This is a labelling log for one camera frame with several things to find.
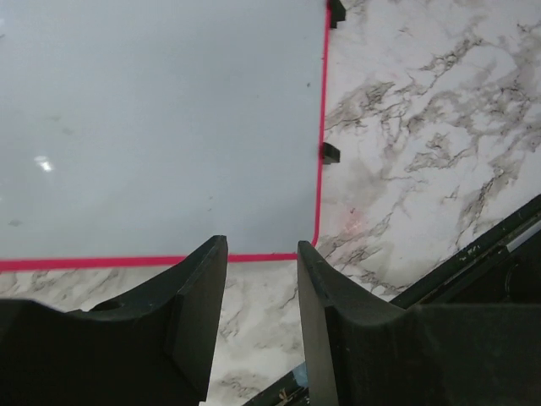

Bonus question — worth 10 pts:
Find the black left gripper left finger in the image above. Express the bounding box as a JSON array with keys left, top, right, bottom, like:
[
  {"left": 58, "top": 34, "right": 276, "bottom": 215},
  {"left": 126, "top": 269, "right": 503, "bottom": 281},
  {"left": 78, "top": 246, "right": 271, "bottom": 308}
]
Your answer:
[{"left": 1, "top": 236, "right": 228, "bottom": 405}]

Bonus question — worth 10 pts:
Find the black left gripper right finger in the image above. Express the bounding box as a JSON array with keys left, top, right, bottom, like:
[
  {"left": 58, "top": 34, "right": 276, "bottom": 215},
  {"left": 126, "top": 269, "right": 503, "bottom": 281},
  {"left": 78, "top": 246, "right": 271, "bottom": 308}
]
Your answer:
[{"left": 297, "top": 239, "right": 541, "bottom": 406}]

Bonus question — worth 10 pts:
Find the pink framed whiteboard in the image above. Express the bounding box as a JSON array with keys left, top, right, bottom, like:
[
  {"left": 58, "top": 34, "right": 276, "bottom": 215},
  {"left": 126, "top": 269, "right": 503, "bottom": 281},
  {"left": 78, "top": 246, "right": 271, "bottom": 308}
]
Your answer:
[{"left": 1, "top": 1, "right": 346, "bottom": 272}]

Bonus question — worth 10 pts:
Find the blue tape piece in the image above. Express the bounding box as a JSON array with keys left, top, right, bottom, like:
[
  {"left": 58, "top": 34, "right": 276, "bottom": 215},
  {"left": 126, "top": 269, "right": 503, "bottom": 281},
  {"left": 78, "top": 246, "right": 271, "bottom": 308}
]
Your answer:
[{"left": 292, "top": 362, "right": 308, "bottom": 388}]

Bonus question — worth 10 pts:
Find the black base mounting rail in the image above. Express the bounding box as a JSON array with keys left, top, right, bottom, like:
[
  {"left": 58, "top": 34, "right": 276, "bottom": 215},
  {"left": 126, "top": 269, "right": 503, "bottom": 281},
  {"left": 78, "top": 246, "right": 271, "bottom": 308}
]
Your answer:
[{"left": 240, "top": 194, "right": 541, "bottom": 406}]

